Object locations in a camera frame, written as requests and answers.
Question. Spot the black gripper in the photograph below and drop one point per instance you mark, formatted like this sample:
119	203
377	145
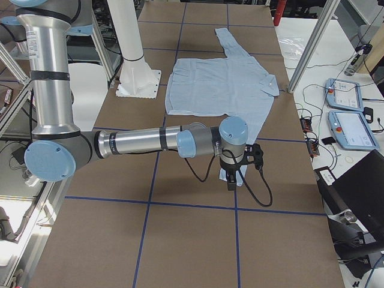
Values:
230	170

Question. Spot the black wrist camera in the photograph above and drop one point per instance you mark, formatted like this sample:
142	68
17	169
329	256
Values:
254	155

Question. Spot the lower blue teach pendant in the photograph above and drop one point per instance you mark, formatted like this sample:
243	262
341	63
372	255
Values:
351	131

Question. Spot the blue teach pendant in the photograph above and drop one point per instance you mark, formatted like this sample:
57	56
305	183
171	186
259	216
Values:
351	131
343	94

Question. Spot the upper blue teach pendant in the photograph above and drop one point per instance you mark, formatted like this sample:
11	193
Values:
343	94

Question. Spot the light blue button-up shirt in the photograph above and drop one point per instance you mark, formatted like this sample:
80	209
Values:
236	85

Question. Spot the aluminium frame post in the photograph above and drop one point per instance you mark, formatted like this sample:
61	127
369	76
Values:
314	39

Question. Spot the clear plastic bag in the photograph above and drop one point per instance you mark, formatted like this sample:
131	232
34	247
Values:
292	48

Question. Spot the orange circuit board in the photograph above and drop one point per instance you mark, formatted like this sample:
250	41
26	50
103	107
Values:
306	124
312	147

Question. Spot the red fire extinguisher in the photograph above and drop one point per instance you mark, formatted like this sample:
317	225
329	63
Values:
281	4

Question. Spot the black laptop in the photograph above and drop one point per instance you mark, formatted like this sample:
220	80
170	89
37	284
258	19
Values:
359	189

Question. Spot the orange circuit board upper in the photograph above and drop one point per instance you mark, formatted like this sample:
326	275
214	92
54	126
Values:
306	124

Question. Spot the white pedestal column with base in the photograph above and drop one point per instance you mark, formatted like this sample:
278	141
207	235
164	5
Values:
136	79

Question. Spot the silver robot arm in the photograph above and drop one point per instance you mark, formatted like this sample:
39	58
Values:
59	147
12	30

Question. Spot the orange circuit board lower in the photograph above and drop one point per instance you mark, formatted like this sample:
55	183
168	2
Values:
312	147

